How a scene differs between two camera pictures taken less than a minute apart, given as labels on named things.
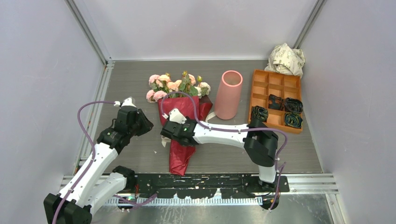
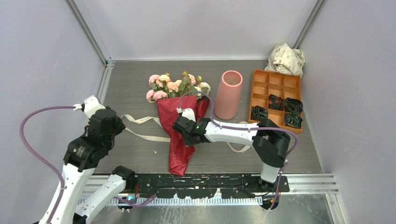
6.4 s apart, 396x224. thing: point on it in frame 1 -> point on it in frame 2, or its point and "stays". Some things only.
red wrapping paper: x=194 y=107 stays
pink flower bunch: x=163 y=86 stays
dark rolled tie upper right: x=291 y=105 stays
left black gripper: x=146 y=124 -> x=120 y=126
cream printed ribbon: x=165 y=140 -> x=165 y=138
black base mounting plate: x=205 y=185 stays
